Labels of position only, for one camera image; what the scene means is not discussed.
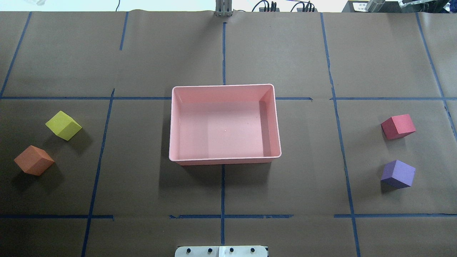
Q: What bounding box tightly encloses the yellow foam block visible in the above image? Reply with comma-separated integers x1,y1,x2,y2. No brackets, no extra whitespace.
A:
45,111,82,141

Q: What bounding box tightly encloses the red foam block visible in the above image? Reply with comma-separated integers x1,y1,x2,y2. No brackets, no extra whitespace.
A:
381,114,416,140

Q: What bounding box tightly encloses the purple foam block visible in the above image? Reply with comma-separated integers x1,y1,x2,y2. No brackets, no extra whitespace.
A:
380,160,416,189

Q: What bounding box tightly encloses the orange foam block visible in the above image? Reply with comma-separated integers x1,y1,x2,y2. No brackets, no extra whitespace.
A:
14,145,55,177

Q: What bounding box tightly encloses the pink plastic bin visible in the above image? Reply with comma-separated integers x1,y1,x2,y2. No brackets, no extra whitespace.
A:
169,84,282,166

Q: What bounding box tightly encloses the brown paper table cover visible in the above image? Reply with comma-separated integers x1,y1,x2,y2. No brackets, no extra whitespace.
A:
1,10,456,257

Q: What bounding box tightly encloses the aluminium frame post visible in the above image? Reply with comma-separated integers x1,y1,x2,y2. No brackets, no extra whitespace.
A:
214,0,233,17

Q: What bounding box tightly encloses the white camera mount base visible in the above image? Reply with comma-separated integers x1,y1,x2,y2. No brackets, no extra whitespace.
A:
174,245,269,257

